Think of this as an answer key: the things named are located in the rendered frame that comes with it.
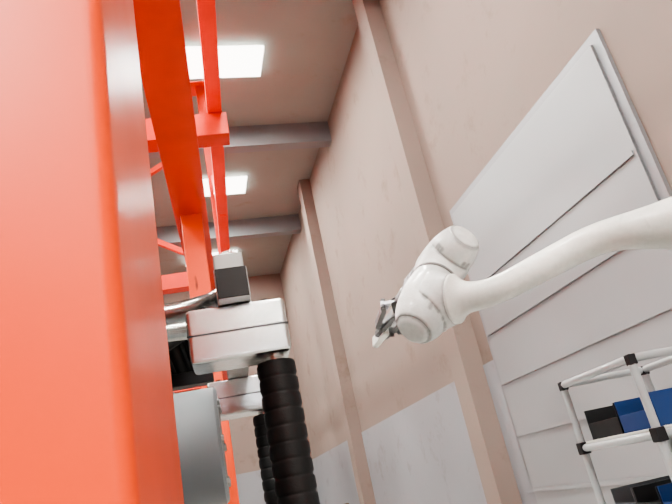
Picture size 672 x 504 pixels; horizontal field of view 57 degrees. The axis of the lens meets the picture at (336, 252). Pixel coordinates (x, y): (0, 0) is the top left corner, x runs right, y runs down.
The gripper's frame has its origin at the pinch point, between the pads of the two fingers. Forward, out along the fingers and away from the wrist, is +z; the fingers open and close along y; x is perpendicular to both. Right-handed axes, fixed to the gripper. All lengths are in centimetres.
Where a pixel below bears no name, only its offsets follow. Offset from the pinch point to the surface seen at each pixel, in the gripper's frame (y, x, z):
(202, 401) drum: 53, 58, -57
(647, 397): -99, -6, 6
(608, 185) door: -198, -199, 54
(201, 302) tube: 55, 48, -61
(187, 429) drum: 54, 61, -57
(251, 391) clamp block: 44, 47, -42
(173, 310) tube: 58, 48, -59
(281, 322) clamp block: 50, 57, -74
